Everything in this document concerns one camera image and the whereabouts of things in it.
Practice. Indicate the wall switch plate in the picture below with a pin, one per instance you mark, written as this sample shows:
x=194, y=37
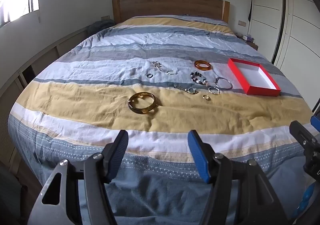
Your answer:
x=242, y=23
x=105, y=17

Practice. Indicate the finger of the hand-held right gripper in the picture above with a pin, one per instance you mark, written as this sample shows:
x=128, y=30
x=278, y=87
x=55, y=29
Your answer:
x=300, y=135
x=315, y=121

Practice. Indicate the white wardrobe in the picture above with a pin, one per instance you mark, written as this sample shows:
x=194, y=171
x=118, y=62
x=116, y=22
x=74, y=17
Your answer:
x=292, y=27

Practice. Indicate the large silver bangle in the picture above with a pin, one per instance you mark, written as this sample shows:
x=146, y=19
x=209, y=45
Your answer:
x=217, y=80

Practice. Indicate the blue printed clothing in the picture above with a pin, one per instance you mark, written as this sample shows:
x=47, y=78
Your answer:
x=306, y=202

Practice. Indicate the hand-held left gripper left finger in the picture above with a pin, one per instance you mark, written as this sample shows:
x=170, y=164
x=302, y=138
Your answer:
x=118, y=155

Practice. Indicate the large amber glass bangle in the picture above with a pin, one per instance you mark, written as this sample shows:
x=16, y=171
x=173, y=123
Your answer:
x=140, y=110

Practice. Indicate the red cardboard box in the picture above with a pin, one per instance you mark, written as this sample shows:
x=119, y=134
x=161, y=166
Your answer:
x=262, y=91

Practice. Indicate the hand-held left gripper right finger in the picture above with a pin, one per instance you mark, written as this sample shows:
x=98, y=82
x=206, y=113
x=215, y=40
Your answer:
x=198, y=156

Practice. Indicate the wooden headboard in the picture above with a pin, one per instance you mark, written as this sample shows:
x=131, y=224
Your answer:
x=170, y=5

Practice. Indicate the orange amber bangle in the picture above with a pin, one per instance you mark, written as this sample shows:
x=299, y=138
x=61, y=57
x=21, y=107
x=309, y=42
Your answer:
x=202, y=69

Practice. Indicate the wooden nightstand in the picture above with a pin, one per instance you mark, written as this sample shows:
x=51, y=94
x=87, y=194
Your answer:
x=253, y=45

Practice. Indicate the grey folded blanket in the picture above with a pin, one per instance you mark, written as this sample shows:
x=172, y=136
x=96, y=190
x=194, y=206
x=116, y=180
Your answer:
x=100, y=26

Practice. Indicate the striped duvet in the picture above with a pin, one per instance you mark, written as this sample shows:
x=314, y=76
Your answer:
x=150, y=40

